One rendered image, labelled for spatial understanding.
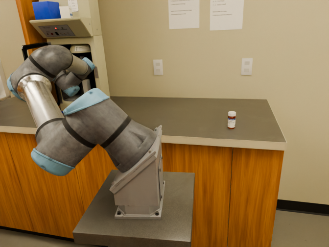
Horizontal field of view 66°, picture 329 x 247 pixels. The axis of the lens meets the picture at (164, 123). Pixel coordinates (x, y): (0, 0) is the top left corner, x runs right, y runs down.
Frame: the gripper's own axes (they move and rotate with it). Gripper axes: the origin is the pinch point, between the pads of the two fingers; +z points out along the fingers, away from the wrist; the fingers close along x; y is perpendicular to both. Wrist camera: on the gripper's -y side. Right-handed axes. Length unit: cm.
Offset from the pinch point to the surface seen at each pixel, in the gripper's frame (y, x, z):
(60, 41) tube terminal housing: 16.6, 8.5, -6.9
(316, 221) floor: -122, -161, 26
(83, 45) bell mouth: 13.4, -4.2, -2.9
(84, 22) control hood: 26.4, -14.0, -13.9
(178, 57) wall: 0, -56, 36
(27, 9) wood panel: 35.2, 23.0, -11.2
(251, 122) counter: -28, -105, -14
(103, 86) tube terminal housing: -12.0, -14.0, -4.0
